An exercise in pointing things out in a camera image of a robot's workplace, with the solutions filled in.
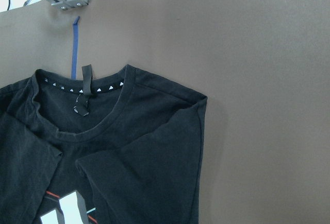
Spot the black graphic t-shirt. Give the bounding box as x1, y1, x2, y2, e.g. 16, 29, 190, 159
1, 65, 207, 223

